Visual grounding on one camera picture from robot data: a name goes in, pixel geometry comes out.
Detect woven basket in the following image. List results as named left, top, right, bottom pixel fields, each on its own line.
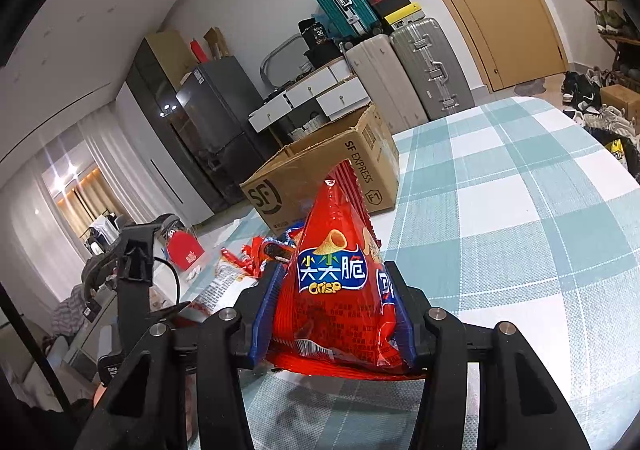
left=289, top=112, right=327, bottom=141

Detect dark glass cabinet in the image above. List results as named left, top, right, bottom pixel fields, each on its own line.
left=125, top=37, right=226, bottom=213

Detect small red snack packet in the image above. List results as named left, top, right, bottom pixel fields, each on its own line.
left=240, top=236, right=282, bottom=278

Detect grey refrigerator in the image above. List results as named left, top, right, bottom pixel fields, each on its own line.
left=175, top=55, right=282, bottom=212

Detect snack packets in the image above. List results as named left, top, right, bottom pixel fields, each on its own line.
left=177, top=250, right=262, bottom=328

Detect silver suitcase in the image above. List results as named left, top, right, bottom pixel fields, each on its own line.
left=389, top=16, right=476, bottom=121

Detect white curtain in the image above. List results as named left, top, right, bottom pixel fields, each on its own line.
left=0, top=123, right=132, bottom=291

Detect black trash bag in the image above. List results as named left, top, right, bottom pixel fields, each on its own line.
left=581, top=125, right=640, bottom=182

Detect yellow white shoe box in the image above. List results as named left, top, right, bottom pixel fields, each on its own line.
left=384, top=9, right=429, bottom=30

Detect white desk with drawers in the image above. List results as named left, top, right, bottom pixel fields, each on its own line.
left=248, top=57, right=372, bottom=134

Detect grey sofa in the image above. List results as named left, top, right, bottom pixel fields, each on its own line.
left=0, top=317, right=103, bottom=413

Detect beige suitcase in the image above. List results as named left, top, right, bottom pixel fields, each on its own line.
left=341, top=34, right=417, bottom=132

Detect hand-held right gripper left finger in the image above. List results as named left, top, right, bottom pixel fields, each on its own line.
left=87, top=260, right=286, bottom=450

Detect blue cookie packet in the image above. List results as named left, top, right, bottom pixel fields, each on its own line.
left=260, top=221, right=308, bottom=263

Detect silver oval mirror frame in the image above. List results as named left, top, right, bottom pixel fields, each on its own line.
left=259, top=35, right=302, bottom=87

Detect pile of shoes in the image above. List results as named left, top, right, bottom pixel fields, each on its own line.
left=561, top=69, right=640, bottom=137

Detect small cardboard box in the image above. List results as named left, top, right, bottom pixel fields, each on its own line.
left=599, top=84, right=640, bottom=122

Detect brown paper bag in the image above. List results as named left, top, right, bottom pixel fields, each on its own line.
left=203, top=26, right=231, bottom=59

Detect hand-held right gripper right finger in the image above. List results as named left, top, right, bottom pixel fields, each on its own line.
left=385, top=260, right=593, bottom=450

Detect white marble side table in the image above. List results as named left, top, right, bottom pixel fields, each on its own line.
left=65, top=230, right=251, bottom=381

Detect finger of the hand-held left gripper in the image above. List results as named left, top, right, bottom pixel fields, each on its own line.
left=119, top=214, right=177, bottom=282

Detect red cone crisp snack bag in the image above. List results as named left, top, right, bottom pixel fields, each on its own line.
left=265, top=164, right=420, bottom=382

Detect black cable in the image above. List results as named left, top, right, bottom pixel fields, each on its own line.
left=151, top=257, right=182, bottom=313

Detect large tan cardboard carton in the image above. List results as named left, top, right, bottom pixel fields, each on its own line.
left=146, top=29, right=199, bottom=77

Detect wooden door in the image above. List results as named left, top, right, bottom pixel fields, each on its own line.
left=390, top=0, right=569, bottom=92

